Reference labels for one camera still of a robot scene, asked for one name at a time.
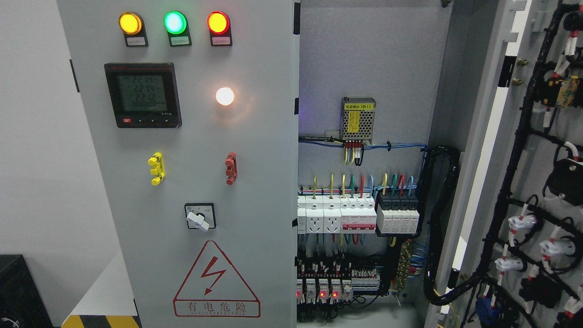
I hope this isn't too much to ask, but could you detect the black digital power meter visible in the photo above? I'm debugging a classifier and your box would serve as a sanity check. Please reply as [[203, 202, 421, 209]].
[[104, 62, 182, 128]]

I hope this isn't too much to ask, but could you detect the red indicator light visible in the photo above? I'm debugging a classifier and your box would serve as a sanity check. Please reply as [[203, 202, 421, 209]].
[[207, 11, 232, 46]]

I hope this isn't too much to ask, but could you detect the metal mesh power supply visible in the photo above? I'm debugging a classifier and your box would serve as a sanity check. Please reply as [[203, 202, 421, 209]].
[[340, 96, 376, 142]]

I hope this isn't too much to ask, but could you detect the white glowing indicator light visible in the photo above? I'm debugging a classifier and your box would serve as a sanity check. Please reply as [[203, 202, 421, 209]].
[[216, 87, 235, 106]]

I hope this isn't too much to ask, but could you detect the white socket breaker row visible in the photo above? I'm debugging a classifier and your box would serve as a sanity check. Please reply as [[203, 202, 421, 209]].
[[296, 193, 377, 234]]

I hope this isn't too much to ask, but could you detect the black corrugated cable loom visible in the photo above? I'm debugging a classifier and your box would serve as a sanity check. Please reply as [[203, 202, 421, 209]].
[[417, 145, 460, 306]]

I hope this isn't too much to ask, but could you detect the yellow terminal connector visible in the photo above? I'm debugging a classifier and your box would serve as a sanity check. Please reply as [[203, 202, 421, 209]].
[[148, 152, 166, 185]]

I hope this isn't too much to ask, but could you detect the black box on floor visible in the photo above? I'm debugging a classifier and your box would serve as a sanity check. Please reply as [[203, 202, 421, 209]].
[[0, 255, 53, 328]]

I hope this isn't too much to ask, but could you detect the black relay terminal row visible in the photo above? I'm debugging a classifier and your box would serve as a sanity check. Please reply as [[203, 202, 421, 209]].
[[294, 253, 381, 305]]

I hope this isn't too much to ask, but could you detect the yellow indicator light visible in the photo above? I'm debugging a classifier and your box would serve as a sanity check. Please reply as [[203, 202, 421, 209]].
[[118, 12, 148, 46]]

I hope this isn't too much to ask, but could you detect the black white surge protector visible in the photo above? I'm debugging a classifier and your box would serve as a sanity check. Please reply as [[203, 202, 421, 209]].
[[376, 192, 420, 236]]

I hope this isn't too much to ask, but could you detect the red terminal connector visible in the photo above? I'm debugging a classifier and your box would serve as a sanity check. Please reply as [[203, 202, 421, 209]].
[[225, 152, 238, 185]]

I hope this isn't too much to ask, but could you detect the green indicator light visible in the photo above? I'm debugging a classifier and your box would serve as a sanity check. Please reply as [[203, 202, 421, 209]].
[[163, 10, 192, 46]]

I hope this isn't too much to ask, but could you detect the red electric hazard sticker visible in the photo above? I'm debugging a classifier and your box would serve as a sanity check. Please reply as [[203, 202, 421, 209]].
[[173, 240, 261, 318]]

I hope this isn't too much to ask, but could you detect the grey cabinet door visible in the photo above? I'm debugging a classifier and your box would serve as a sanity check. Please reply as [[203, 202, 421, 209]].
[[57, 0, 299, 328], [422, 0, 582, 328]]

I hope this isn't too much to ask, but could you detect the white rotary selector switch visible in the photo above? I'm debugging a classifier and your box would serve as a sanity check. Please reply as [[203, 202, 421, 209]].
[[184, 203, 216, 232]]

